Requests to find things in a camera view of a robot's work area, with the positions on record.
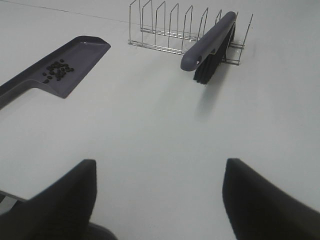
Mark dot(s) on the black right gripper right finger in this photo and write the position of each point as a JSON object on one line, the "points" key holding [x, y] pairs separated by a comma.
{"points": [[259, 210]]}

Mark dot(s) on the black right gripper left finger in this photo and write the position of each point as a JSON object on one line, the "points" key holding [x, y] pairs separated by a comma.
{"points": [[60, 212]]}

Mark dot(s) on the grey plastic dustpan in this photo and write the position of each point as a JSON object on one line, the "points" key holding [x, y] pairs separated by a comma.
{"points": [[82, 53]]}

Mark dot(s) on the pile of coffee beans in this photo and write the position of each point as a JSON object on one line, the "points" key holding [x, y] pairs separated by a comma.
{"points": [[56, 71]]}

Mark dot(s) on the grey hand brush black bristles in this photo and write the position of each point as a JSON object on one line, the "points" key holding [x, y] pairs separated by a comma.
{"points": [[206, 54]]}

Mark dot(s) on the chrome wire dish rack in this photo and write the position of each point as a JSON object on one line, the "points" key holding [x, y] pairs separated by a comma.
{"points": [[174, 28]]}

